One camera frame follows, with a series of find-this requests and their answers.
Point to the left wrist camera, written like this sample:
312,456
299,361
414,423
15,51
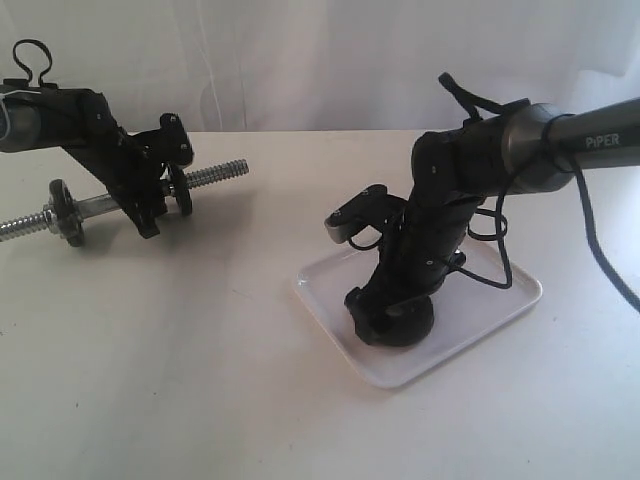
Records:
170,143

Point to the chrome collar nut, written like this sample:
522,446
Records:
50,218

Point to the white rectangular tray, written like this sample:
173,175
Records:
466,312

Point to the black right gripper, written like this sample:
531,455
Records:
413,261

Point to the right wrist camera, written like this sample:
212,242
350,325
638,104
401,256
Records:
372,207

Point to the black weight plate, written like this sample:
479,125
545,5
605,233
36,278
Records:
67,219
409,335
181,193

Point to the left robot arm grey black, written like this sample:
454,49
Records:
80,122

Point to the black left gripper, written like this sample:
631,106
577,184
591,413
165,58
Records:
123,163

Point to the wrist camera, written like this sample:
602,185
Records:
170,143
372,207

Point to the chrome dumbbell bar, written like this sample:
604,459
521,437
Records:
103,204

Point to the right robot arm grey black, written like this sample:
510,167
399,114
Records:
523,149

